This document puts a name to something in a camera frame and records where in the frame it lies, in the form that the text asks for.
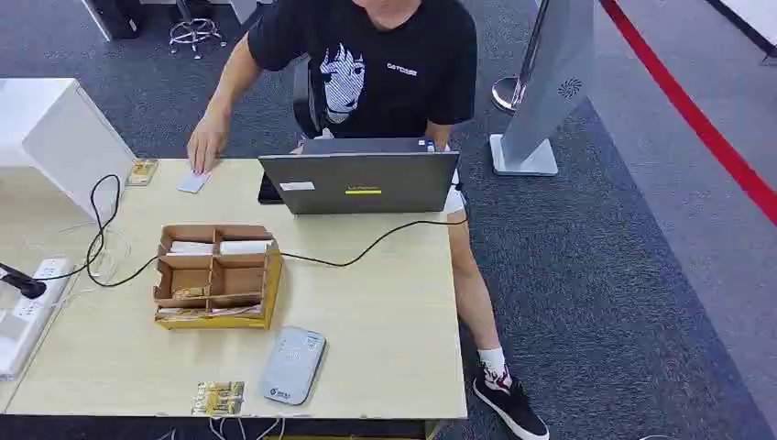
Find person's right hand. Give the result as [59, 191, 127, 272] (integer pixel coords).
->
[186, 112, 232, 176]

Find wooden card box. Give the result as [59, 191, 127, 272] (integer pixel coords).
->
[152, 224, 285, 331]

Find grey standing kiosk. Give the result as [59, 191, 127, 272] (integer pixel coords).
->
[489, 0, 596, 177]

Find chrome chair base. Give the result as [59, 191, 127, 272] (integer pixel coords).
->
[169, 16, 227, 61]

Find black cabinet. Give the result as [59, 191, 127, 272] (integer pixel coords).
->
[82, 0, 145, 42]

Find person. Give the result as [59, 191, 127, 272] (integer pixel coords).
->
[186, 0, 551, 440]

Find grey laptop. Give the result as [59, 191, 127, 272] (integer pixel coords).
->
[257, 137, 461, 216]

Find black plug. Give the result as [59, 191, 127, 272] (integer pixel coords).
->
[0, 262, 48, 300]

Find red barrier strip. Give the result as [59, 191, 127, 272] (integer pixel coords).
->
[599, 0, 777, 227]

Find white cables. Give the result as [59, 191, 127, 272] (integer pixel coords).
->
[159, 416, 287, 440]

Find clear thin cable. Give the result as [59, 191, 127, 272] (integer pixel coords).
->
[59, 221, 133, 287]

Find gold card pack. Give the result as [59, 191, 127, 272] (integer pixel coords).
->
[192, 380, 246, 417]

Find grey card reader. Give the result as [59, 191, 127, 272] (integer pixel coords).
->
[262, 326, 327, 406]

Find white card stack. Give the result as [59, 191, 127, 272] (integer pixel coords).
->
[219, 240, 274, 257]
[169, 240, 214, 257]

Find gold framed card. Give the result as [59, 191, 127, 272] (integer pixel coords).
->
[126, 159, 159, 187]

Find chrome stanchion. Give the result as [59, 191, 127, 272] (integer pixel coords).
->
[491, 0, 551, 115]

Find black cable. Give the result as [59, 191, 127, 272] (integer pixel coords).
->
[84, 174, 468, 289]

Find black office chair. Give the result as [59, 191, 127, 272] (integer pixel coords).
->
[292, 57, 323, 138]

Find white power strip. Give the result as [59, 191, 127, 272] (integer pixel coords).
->
[0, 258, 75, 380]

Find black phone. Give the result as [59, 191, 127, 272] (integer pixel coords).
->
[257, 172, 285, 205]

